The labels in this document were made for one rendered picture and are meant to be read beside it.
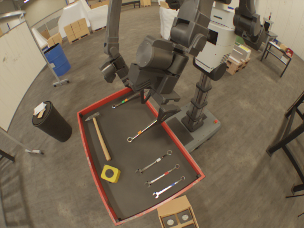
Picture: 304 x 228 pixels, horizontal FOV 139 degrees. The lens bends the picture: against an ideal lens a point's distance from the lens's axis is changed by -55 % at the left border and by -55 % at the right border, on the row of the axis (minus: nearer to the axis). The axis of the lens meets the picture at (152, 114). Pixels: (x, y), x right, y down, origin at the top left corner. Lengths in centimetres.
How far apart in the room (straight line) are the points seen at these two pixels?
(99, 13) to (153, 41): 722
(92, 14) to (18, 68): 542
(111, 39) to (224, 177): 172
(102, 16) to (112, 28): 688
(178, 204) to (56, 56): 406
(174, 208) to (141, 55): 125
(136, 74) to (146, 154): 46
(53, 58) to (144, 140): 360
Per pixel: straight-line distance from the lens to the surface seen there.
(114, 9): 62
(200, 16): 29
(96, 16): 743
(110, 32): 60
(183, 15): 31
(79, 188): 187
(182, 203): 133
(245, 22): 57
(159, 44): 25
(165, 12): 360
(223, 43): 75
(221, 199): 168
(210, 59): 81
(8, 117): 250
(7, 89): 257
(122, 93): 88
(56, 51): 391
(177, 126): 144
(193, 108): 122
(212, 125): 155
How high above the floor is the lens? 151
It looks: 55 degrees down
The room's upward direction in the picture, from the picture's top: 8 degrees counter-clockwise
